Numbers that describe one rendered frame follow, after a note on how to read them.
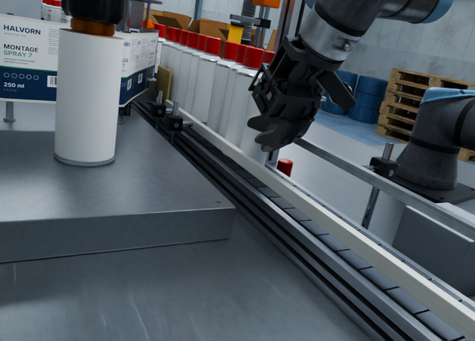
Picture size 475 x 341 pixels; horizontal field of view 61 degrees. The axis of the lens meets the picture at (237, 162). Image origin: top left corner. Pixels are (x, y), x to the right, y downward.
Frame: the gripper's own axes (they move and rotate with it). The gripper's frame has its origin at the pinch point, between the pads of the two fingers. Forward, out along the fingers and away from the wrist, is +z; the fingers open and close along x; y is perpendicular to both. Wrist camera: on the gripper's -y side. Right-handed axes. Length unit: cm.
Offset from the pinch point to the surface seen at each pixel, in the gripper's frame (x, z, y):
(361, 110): -348, 283, -496
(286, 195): 13.0, -3.8, 4.9
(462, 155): -163, 188, -476
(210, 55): -28.2, 3.0, 1.2
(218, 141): -7.1, 7.1, 4.8
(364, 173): 15.3, -11.5, -2.7
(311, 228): 19.1, -4.6, 4.2
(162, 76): -42.1, 20.9, 4.2
